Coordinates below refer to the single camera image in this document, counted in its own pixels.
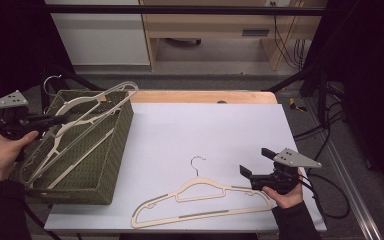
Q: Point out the green woven basket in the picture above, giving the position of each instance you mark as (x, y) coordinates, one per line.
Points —
(93, 160)

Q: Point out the person's left hand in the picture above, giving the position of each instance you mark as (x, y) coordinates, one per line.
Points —
(0, 153)

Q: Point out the person's right hand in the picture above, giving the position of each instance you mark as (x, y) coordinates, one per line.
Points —
(286, 200)

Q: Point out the yellow and black tool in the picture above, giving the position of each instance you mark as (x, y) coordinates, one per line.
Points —
(295, 106)

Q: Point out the light wooden desk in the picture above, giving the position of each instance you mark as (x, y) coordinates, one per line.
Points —
(206, 26)

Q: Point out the white table sheet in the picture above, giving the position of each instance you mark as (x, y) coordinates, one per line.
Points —
(196, 133)

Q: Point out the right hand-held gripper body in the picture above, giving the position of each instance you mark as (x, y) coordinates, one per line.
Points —
(278, 178)

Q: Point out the beige clothes hanger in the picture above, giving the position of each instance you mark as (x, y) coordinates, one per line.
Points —
(198, 180)
(80, 100)

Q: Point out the wooden table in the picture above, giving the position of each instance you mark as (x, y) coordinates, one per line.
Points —
(180, 96)

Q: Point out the white cabinet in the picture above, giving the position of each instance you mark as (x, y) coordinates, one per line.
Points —
(103, 40)

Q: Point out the black frame strut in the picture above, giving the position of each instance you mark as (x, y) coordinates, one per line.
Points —
(45, 83)
(321, 96)

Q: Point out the black horizontal frame bar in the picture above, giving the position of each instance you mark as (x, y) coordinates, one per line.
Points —
(180, 10)

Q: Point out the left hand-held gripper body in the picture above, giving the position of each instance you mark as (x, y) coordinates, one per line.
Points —
(15, 125)

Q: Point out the aluminium rail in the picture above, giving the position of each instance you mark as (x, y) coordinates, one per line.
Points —
(356, 196)

